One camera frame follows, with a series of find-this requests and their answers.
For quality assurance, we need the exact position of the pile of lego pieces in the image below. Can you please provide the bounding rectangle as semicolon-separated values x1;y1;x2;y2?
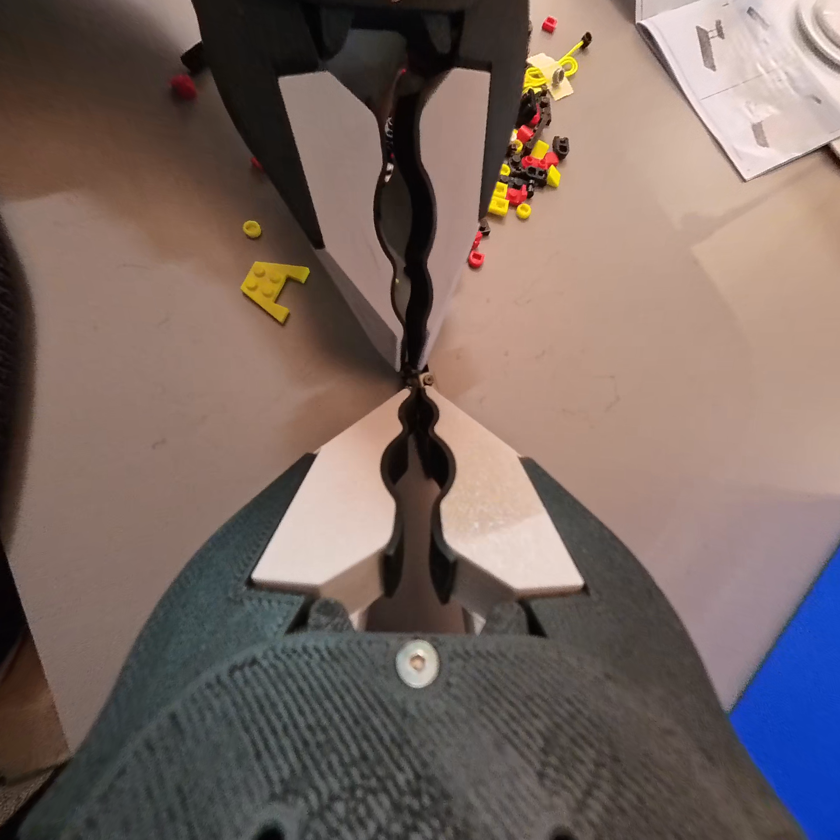
467;84;572;270

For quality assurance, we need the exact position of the white document stand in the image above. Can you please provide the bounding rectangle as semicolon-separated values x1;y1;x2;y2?
796;0;840;67

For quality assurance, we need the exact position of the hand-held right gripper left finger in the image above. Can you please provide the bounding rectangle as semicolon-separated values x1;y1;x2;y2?
251;388;416;630

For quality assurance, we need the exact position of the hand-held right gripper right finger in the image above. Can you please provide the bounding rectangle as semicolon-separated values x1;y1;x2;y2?
420;387;585;632

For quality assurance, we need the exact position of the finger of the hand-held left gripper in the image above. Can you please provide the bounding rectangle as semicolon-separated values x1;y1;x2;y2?
394;66;493;370
277;71;413;373

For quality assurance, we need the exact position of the yellow lego wedge plate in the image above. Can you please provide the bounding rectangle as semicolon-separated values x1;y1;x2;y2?
239;260;311;326

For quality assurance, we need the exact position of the plain blue plastic bin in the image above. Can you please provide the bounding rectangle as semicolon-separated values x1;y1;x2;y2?
727;545;840;840

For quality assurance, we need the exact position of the white instruction booklet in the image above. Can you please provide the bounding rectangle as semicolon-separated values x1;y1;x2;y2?
635;0;840;182

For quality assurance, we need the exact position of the yellow string with paper tag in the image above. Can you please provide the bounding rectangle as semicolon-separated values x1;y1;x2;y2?
521;31;594;101

